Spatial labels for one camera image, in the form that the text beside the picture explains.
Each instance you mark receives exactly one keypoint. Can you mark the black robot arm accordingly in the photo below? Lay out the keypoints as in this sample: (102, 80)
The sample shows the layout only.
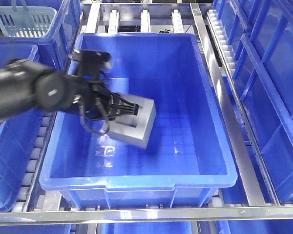
(25, 85)

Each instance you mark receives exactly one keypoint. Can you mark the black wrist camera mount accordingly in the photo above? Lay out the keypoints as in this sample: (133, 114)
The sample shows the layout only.
(90, 63)

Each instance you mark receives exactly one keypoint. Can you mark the light blue plastic basket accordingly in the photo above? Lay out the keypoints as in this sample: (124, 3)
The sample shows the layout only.
(26, 21)

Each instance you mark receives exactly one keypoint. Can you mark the gray square foam base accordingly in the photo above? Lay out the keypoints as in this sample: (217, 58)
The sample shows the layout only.
(134, 130)

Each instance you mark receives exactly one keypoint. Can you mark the steel roller rack frame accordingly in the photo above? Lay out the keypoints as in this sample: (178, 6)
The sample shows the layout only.
(256, 208)

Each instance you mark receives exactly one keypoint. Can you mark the blue bin upper left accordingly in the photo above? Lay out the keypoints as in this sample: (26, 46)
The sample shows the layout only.
(54, 48)

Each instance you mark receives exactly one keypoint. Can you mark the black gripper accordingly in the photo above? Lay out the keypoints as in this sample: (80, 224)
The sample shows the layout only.
(97, 102)

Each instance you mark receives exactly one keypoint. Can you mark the blue bin right side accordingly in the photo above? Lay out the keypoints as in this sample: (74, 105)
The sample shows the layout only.
(257, 38)

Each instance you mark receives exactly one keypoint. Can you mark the blue bin far left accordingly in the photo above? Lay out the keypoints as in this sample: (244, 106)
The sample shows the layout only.
(17, 134)

